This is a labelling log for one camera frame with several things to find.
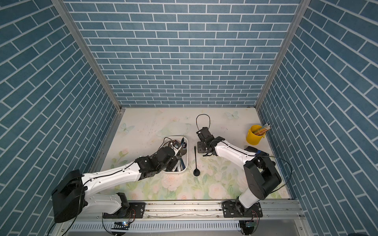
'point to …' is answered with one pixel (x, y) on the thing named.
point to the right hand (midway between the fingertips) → (202, 147)
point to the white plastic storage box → (181, 165)
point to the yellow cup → (253, 139)
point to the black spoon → (196, 172)
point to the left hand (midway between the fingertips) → (178, 157)
